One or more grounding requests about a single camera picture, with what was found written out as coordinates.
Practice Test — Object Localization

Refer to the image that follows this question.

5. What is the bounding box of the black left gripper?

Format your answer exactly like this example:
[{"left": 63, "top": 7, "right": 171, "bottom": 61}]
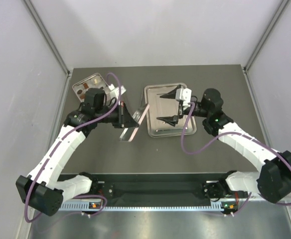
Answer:
[{"left": 95, "top": 101, "right": 140, "bottom": 128}]

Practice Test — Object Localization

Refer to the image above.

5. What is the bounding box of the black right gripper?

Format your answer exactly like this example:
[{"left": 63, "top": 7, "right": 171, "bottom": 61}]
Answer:
[{"left": 157, "top": 86, "right": 210, "bottom": 126}]

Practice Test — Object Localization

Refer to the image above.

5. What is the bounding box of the silver tin lid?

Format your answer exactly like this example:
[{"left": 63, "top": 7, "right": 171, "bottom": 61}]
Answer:
[{"left": 120, "top": 104, "right": 149, "bottom": 142}]

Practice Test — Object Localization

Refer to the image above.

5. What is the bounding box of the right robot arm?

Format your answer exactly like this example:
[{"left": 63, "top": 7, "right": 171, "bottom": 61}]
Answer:
[{"left": 158, "top": 85, "right": 291, "bottom": 206}]

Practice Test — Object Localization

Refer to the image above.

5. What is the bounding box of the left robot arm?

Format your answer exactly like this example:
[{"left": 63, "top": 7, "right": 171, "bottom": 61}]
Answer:
[{"left": 15, "top": 87, "right": 139, "bottom": 223}]

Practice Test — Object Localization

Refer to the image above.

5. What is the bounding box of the pink chocolate tin box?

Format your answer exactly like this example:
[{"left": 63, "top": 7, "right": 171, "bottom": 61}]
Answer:
[{"left": 72, "top": 73, "right": 109, "bottom": 102}]

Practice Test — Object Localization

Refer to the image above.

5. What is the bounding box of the steel serving tray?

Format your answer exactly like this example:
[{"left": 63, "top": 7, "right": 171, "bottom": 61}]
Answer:
[{"left": 144, "top": 83, "right": 197, "bottom": 138}]

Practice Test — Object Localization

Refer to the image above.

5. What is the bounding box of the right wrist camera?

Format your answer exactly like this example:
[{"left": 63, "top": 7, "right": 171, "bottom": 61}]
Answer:
[{"left": 175, "top": 87, "right": 192, "bottom": 103}]

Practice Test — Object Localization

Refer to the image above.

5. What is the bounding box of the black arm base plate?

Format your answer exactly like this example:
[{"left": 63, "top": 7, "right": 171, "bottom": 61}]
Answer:
[{"left": 70, "top": 181, "right": 250, "bottom": 200}]

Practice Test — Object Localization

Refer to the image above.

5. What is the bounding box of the aluminium frame rail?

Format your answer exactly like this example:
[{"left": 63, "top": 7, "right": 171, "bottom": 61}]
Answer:
[{"left": 25, "top": 180, "right": 291, "bottom": 200}]

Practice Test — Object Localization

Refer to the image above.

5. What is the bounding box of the left aluminium corner post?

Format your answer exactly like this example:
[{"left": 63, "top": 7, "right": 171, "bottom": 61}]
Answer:
[{"left": 21, "top": 0, "right": 70, "bottom": 76}]

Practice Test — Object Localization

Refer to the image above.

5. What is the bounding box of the aluminium corner post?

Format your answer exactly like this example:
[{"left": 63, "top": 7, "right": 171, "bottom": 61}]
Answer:
[
  {"left": 242, "top": 0, "right": 291, "bottom": 74},
  {"left": 21, "top": 0, "right": 70, "bottom": 76}
]

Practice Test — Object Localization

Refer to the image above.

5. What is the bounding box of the grey slotted cable duct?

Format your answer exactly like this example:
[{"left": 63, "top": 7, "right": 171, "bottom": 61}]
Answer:
[{"left": 59, "top": 200, "right": 224, "bottom": 212}]

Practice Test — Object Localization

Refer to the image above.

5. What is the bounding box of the right aluminium corner post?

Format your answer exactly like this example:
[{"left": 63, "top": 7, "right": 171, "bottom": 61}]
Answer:
[{"left": 242, "top": 0, "right": 291, "bottom": 74}]

